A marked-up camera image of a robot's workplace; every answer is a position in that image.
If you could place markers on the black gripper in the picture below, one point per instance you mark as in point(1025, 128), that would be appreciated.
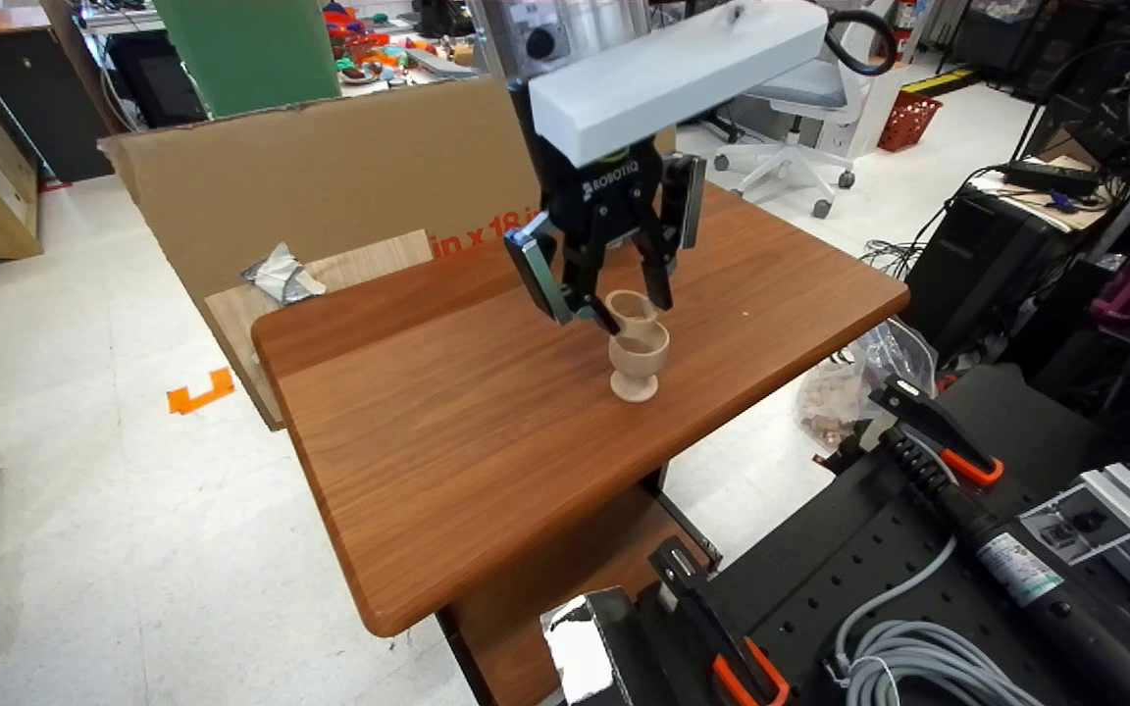
point(604, 200)

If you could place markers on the small wooden bowl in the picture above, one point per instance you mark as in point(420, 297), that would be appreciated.
point(628, 322)

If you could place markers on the black pegboard robot base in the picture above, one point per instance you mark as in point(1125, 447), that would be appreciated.
point(825, 574)

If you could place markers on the beige wooden egg cup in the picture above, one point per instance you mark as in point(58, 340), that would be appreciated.
point(636, 379)

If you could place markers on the clear plastic bag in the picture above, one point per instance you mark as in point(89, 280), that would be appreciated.
point(854, 395)

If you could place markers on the white office chair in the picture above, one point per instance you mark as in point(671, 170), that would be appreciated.
point(802, 92)

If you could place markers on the large brown cardboard box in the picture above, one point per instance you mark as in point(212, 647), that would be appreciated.
point(332, 170)

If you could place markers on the black orange bar clamp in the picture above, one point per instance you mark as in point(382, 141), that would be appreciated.
point(912, 406)
point(747, 680)

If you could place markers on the red basket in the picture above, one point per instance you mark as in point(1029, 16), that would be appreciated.
point(906, 123)

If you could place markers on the crumpled white paper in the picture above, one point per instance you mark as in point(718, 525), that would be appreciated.
point(281, 275)

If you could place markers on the wooden lower table shelf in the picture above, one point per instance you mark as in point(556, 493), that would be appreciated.
point(527, 612)

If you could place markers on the black side cart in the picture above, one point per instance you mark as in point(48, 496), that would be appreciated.
point(972, 260)

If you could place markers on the green board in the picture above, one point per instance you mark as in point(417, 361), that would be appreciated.
point(245, 54)

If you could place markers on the black cabinet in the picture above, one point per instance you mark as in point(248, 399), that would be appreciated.
point(41, 105)

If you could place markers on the black post with shiny face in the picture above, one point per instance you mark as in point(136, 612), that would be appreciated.
point(579, 653)

